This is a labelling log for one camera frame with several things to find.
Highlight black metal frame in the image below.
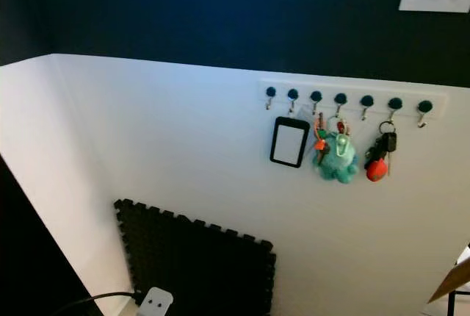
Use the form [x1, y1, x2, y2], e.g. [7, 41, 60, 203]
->
[446, 290, 470, 316]

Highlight car keys with red ball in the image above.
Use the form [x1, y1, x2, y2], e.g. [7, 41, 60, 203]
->
[365, 121, 398, 182]

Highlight teal plush keychain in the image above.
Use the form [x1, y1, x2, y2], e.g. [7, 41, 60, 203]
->
[313, 118, 359, 184]

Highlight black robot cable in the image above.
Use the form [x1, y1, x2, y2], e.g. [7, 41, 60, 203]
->
[53, 291, 140, 316]

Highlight white key hook rail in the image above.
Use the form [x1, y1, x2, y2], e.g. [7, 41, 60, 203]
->
[259, 79, 449, 120]

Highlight black framed card holder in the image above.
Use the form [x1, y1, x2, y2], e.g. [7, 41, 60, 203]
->
[270, 116, 311, 168]

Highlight colourful key bunch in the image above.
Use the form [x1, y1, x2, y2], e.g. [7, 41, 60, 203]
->
[314, 114, 331, 157]

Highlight black foam puzzle mat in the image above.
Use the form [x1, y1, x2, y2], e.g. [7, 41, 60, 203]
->
[115, 198, 277, 315]

